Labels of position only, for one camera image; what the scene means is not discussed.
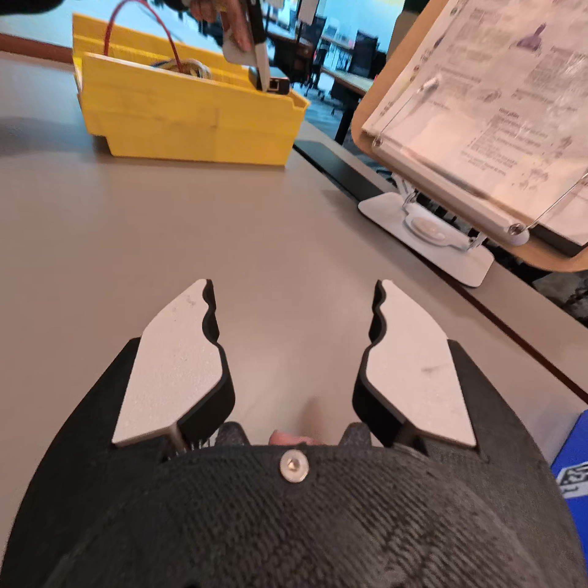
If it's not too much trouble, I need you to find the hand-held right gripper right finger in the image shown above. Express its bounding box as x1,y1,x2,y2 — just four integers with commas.
353,279,477,450

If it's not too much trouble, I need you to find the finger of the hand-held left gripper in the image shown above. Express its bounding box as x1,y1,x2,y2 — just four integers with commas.
255,42,273,92

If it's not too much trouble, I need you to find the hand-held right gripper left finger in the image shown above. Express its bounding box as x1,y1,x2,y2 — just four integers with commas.
111,279,236,453

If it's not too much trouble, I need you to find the black network splitter box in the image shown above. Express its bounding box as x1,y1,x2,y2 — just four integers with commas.
249,68,291,96

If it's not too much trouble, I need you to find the yellow plastic bin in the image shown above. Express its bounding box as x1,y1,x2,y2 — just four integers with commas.
72,13,311,167

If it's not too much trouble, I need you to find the red network cable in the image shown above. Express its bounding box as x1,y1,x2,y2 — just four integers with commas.
103,0,185,75

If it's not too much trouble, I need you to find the blue plastic bin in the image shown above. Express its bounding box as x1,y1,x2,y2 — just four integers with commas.
550,410,588,552

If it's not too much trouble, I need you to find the grey desk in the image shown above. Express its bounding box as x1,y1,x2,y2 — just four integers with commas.
0,51,588,570
294,122,588,400

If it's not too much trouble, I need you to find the person's left hand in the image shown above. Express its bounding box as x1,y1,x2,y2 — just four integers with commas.
190,0,253,51

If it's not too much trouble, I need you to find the wooden top table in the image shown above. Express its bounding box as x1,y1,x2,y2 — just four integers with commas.
322,66,375,144

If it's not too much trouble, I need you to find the wooden instruction board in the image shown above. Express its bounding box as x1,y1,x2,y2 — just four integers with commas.
351,0,588,273

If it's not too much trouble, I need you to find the black desk cable tray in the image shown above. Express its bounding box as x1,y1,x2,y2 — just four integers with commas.
293,140,397,204

